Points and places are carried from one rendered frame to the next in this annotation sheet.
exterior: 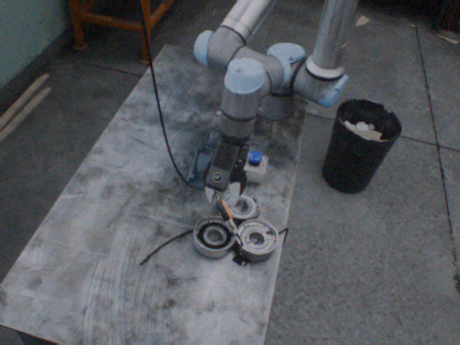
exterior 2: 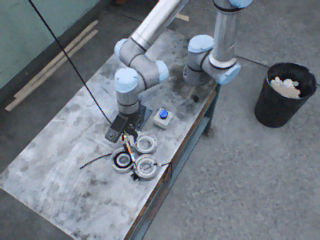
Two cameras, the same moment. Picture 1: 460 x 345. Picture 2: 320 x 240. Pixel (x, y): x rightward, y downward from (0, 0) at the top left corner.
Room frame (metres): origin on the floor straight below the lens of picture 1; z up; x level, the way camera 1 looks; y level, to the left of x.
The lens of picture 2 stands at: (0.25, -0.34, 1.86)
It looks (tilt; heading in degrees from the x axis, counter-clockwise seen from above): 58 degrees down; 26
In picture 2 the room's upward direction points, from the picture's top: 4 degrees counter-clockwise
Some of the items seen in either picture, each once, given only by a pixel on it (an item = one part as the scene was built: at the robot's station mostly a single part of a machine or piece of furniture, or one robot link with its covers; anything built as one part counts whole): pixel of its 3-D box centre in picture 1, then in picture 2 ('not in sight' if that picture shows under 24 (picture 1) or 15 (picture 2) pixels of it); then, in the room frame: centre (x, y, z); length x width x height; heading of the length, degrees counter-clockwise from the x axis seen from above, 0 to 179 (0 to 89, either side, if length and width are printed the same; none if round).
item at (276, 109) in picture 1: (276, 95); (198, 68); (1.21, -0.12, 0.85); 0.15 x 0.15 x 0.10
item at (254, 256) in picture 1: (256, 240); (146, 167); (0.62, -0.09, 0.82); 0.10 x 0.10 x 0.04
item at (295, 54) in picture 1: (284, 66); (201, 51); (1.20, -0.13, 0.97); 0.13 x 0.12 x 0.14; 61
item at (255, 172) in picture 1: (253, 166); (164, 118); (0.88, -0.07, 0.82); 0.08 x 0.07 x 0.05; 173
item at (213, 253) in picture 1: (214, 237); (123, 160); (0.62, 0.01, 0.82); 0.10 x 0.10 x 0.04
